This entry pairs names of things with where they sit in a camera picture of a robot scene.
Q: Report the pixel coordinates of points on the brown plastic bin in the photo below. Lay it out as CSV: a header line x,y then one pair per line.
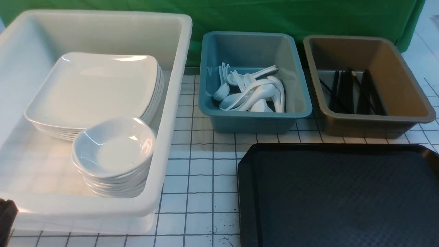
x,y
404,99

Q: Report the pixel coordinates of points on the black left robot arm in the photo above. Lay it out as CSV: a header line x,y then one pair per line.
x,y
8,213

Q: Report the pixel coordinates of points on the black chopsticks in bin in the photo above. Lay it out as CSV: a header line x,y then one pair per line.
x,y
351,92

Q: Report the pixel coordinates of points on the blue plastic bin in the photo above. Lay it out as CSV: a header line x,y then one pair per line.
x,y
249,52

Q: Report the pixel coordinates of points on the white square rice plate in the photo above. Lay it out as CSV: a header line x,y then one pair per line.
x,y
111,63

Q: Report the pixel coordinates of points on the black serving tray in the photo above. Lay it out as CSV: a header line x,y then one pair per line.
x,y
338,195

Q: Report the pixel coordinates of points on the large white plastic tub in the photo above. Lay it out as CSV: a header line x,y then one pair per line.
x,y
36,170

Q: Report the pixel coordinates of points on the stack of white bowls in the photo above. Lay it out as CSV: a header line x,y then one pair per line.
x,y
128,186

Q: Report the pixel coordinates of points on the white spoon in bin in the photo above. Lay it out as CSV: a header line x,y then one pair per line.
x,y
223,90
266,71
257,101
278,98

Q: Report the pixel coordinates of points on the stack of white square plates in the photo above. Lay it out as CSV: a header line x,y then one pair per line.
x,y
156,103

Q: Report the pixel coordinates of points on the white ceramic soup spoon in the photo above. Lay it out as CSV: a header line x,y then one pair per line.
x,y
233,101

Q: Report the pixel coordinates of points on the white small bowl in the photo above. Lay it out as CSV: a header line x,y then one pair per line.
x,y
113,148

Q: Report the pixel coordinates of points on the green backdrop cloth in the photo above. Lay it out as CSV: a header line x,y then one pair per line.
x,y
394,20

